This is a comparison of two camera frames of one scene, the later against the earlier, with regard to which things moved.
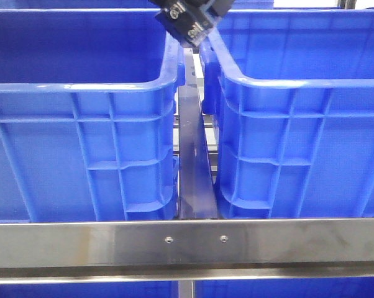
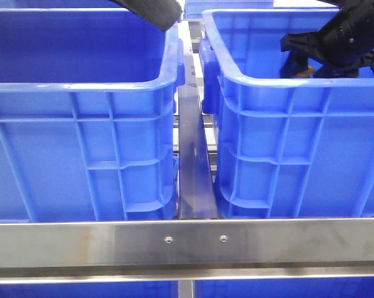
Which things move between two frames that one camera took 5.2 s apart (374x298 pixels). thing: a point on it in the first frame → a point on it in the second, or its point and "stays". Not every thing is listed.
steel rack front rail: x=32 y=252 stays
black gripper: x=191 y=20 → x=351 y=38
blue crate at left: x=300 y=97 stays
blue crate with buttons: x=82 y=114 stays
